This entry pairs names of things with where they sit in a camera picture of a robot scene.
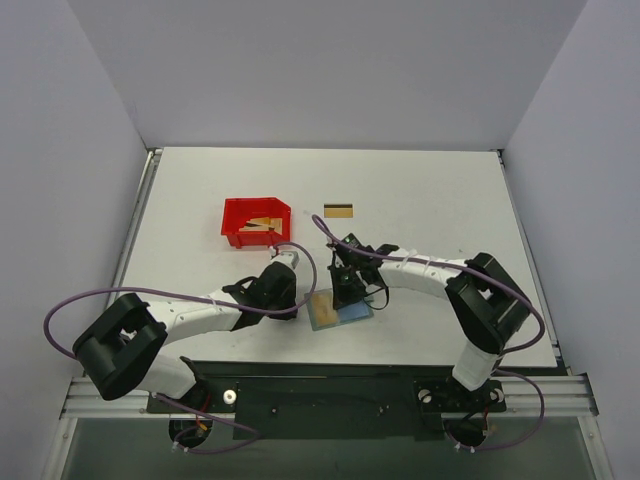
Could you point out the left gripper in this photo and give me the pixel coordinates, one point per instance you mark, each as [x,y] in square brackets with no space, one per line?
[282,298]

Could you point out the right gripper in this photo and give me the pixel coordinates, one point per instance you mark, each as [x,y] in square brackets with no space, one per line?
[345,279]

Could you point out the gold VIP card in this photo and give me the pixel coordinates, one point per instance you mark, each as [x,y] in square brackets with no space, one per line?
[324,314]

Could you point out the gold card with magnetic stripe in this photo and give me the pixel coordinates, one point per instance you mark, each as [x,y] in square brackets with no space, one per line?
[338,211]

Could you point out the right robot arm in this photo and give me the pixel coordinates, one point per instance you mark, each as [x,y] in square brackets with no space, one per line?
[488,304]

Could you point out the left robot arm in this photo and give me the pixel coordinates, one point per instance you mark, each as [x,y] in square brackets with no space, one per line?
[121,350]

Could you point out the gold card inside bin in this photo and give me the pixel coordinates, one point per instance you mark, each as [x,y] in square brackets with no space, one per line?
[263,224]

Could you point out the red plastic bin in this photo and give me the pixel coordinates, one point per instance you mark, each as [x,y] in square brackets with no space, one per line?
[238,210]

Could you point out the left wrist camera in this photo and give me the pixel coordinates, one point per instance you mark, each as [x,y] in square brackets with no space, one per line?
[289,259]

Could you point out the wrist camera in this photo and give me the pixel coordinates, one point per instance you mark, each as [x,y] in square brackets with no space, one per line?
[289,259]
[340,247]

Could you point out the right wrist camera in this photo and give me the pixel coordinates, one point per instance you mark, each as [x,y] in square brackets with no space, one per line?
[340,247]

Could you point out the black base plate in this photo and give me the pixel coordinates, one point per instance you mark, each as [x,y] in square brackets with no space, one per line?
[289,401]

